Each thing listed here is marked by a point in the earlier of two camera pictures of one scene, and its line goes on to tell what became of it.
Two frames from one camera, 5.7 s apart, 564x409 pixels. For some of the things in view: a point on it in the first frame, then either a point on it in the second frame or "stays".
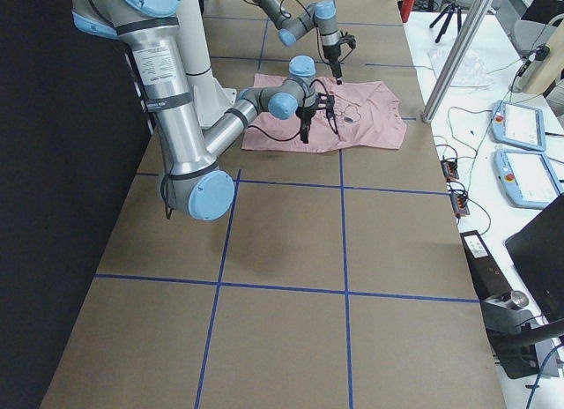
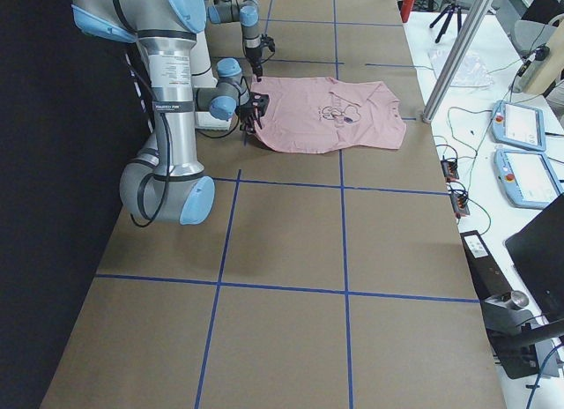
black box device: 489,281 stays
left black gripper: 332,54 to 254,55
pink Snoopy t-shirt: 367,119 stays
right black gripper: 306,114 to 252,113
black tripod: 450,10 stays
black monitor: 537,251 stays
